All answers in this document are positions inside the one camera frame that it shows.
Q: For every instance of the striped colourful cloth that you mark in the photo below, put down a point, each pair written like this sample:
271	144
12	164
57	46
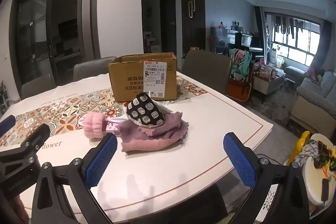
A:
240	61

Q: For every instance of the dark glass sliding door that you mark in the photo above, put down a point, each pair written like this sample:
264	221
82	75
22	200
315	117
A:
34	29

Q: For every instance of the stacked white boxes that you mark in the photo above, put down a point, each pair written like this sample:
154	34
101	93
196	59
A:
152	44

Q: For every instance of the white high chair tray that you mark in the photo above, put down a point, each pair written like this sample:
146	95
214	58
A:
312	179

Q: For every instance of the hanging laundry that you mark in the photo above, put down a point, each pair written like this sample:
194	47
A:
291	26

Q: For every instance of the black remote control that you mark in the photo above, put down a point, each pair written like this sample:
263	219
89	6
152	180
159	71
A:
325	190

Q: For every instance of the black dotted cloth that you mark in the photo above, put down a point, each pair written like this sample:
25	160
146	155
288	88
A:
144	111

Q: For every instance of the white cloth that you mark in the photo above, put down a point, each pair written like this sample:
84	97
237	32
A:
116	119

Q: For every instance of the cluttered coffee table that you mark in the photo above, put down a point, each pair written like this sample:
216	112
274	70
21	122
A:
267	85

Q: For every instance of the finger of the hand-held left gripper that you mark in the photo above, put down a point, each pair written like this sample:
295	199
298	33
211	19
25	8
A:
34	138
6	124

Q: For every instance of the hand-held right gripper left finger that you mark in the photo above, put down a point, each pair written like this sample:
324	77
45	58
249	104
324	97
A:
101	158

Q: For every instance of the display cabinet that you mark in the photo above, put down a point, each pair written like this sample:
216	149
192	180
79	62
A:
221	39

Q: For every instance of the light grey sofa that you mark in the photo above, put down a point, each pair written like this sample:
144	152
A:
312	92

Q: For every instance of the purple towel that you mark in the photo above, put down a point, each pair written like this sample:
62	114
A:
152	140

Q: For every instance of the silver refrigerator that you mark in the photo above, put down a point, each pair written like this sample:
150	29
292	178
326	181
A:
85	24

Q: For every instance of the grey ottoman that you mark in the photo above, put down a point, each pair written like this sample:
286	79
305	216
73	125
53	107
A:
294	73

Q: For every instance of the pink fluffy wristband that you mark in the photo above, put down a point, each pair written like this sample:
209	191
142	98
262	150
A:
94	125

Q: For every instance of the yellow plastic toy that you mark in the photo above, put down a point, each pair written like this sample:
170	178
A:
304	136

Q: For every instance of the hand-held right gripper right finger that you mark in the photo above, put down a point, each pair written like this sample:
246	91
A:
240	163

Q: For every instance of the grey-brown dining chair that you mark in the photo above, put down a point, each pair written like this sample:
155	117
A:
89	69
207	69
36	86

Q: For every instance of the black piano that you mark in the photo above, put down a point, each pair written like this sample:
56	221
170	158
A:
246	41

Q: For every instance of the gold wall lamp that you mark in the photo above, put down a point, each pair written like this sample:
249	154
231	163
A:
192	6

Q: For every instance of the large window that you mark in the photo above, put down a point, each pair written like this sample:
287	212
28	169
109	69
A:
302	48

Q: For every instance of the pink tissue packet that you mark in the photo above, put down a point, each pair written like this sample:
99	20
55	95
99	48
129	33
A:
111	127

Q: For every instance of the patterned cloth on tray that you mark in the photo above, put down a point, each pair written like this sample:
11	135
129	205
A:
315	151

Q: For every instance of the orange guitar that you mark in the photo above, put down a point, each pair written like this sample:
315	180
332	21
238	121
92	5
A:
236	90

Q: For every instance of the brown cardboard box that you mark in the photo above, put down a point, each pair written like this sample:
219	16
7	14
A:
126	77

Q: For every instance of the floral patterned table runner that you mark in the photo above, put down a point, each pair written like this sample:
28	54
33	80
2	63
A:
78	108

